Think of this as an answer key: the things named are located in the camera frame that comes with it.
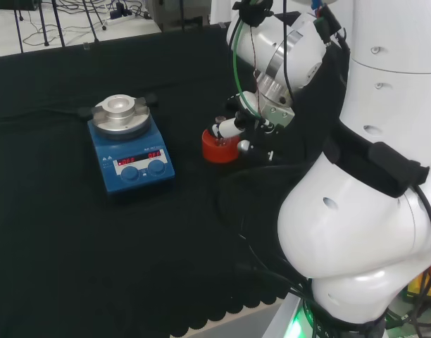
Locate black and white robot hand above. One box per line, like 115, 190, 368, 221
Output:
209, 89, 296, 163

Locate clear round-bottom flask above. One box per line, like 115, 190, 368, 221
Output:
214, 114, 235, 148

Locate grey equipment cabinet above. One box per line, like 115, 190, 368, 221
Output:
154, 0, 212, 33

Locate blue-base heater with steel block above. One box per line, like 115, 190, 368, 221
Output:
77, 92, 177, 195

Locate white power strip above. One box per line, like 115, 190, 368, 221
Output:
106, 9, 136, 24

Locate black tripod leg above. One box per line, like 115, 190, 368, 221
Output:
12, 6, 25, 54
37, 0, 51, 47
82, 0, 101, 45
50, 0, 67, 48

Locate yellow stop button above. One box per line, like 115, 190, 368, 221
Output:
406, 270, 431, 304

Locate black bench cloth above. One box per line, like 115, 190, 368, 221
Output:
0, 20, 350, 338

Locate black box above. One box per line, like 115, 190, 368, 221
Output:
0, 0, 41, 11

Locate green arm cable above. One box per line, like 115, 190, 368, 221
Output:
230, 0, 263, 118

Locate red flask support ring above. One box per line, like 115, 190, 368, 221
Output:
201, 128, 240, 163

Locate thin black cable bundle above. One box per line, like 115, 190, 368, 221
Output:
215, 165, 308, 261

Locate black cable with plug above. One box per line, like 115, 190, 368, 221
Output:
235, 261, 310, 300

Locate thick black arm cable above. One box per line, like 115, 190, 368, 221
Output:
416, 184, 431, 320

